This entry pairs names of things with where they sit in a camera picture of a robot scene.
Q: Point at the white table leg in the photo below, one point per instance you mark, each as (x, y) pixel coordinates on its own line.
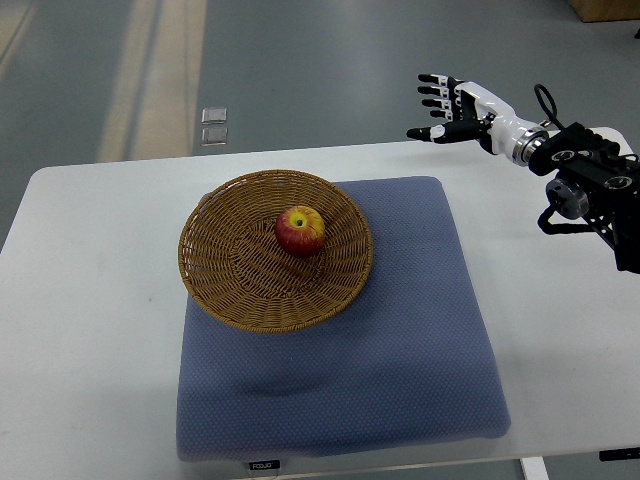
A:
(534, 468)

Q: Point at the metal floor plate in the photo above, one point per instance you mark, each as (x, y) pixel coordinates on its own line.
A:
(214, 136)
(213, 115)

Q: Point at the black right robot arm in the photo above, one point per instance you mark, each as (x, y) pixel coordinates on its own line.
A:
(595, 188)

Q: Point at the brown wicker basket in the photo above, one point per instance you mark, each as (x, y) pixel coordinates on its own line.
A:
(232, 266)

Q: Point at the lower metal floor plate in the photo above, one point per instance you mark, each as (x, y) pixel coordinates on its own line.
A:
(214, 136)

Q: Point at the black table label tag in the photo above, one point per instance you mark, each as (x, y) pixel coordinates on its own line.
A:
(264, 465)

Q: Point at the blue textured cushion mat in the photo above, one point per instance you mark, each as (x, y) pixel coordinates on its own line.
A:
(409, 361)

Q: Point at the red yellow apple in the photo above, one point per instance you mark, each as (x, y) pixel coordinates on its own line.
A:
(300, 231)

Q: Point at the wooden box corner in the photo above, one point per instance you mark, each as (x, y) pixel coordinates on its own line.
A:
(593, 11)

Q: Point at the upper metal floor plate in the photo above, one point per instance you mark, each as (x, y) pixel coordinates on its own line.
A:
(213, 115)

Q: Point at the black bracket under table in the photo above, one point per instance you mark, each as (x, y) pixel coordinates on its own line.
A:
(619, 454)

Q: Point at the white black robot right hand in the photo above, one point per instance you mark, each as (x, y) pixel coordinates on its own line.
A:
(472, 113)

